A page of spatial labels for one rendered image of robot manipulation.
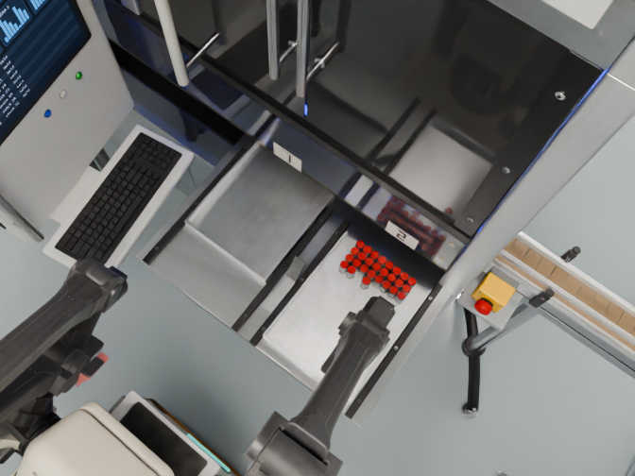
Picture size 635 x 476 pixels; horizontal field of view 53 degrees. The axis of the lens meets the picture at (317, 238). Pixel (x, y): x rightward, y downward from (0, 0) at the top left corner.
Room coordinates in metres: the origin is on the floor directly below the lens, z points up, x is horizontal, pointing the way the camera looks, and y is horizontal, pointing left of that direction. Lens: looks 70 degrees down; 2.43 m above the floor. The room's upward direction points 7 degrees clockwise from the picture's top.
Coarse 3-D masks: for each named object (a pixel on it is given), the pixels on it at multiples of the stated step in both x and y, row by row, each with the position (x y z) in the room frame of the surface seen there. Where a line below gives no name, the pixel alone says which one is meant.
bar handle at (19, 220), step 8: (0, 200) 0.47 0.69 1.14; (8, 200) 0.48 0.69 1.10; (0, 208) 0.46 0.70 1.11; (8, 208) 0.47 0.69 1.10; (16, 216) 0.47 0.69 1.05; (24, 216) 0.48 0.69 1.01; (16, 224) 0.49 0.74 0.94; (24, 224) 0.47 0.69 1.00; (32, 224) 0.48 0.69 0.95; (32, 232) 0.47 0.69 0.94; (40, 232) 0.48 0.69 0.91; (40, 240) 0.47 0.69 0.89
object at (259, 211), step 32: (256, 160) 0.77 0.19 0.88; (224, 192) 0.66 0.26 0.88; (256, 192) 0.67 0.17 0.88; (288, 192) 0.69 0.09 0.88; (320, 192) 0.70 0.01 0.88; (192, 224) 0.56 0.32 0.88; (224, 224) 0.57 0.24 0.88; (256, 224) 0.58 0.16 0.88; (288, 224) 0.60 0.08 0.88; (256, 256) 0.50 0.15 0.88
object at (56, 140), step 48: (0, 0) 0.75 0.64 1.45; (48, 0) 0.83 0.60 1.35; (0, 48) 0.70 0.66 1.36; (48, 48) 0.78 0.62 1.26; (96, 48) 0.89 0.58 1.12; (0, 96) 0.64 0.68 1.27; (48, 96) 0.73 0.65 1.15; (96, 96) 0.84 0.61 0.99; (0, 144) 0.58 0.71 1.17; (48, 144) 0.67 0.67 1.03; (96, 144) 0.77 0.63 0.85; (0, 192) 0.52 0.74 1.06; (48, 192) 0.60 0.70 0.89
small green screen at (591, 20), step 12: (552, 0) 0.52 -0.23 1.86; (564, 0) 0.51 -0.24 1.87; (576, 0) 0.51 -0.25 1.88; (588, 0) 0.50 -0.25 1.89; (600, 0) 0.50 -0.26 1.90; (612, 0) 0.49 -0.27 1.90; (564, 12) 0.51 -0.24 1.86; (576, 12) 0.50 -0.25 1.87; (588, 12) 0.50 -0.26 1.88; (600, 12) 0.49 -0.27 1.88; (588, 24) 0.50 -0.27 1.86
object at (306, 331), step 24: (336, 264) 0.50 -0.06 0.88; (312, 288) 0.43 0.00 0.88; (336, 288) 0.44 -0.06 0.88; (360, 288) 0.45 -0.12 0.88; (288, 312) 0.36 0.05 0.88; (312, 312) 0.37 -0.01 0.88; (336, 312) 0.38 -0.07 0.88; (408, 312) 0.40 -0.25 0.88; (264, 336) 0.29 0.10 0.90; (288, 336) 0.30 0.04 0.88; (312, 336) 0.31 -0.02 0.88; (336, 336) 0.32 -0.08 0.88; (312, 360) 0.25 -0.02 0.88; (360, 384) 0.21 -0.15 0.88
